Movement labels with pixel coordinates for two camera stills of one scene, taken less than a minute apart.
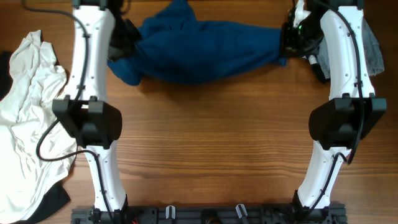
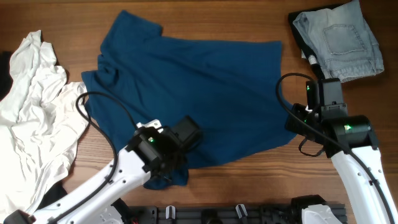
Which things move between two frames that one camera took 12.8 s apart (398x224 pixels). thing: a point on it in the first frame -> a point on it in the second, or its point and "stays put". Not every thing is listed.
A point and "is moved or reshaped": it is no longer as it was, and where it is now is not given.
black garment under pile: [59, 196] stays put
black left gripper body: [126, 37] -> [181, 157]
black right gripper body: [303, 39] -> [297, 126]
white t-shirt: [26, 114] stays put
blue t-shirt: [179, 48] is moved or reshaped
